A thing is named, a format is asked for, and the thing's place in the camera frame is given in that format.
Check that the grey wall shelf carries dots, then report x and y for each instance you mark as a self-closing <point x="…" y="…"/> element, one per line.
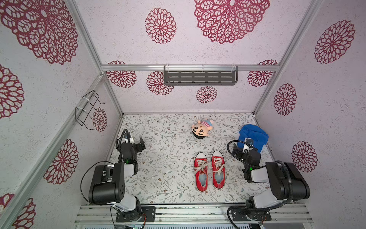
<point x="200" y="78"/>

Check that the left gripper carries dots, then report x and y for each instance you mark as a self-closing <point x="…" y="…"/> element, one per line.
<point x="139" y="148"/>

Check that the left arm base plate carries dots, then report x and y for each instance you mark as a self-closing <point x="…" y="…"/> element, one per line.
<point x="141" y="214"/>

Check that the black wire wall rack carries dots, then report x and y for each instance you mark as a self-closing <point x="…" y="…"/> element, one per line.
<point x="91" y="115"/>

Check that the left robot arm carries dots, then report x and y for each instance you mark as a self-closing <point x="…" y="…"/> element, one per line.
<point x="108" y="181"/>

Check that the plush doll head toy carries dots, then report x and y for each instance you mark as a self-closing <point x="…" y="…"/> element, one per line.
<point x="201" y="129"/>

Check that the blue cap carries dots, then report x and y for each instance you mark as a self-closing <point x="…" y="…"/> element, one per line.
<point x="259" y="136"/>

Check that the red sneaker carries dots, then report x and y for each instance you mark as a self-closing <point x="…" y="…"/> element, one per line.
<point x="218" y="167"/>
<point x="201" y="171"/>

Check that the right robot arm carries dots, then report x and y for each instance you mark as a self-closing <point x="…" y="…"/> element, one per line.
<point x="286" y="184"/>

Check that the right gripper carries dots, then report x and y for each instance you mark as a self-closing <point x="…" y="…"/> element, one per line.
<point x="241" y="150"/>

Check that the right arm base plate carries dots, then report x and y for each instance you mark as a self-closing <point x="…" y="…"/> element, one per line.
<point x="241" y="213"/>

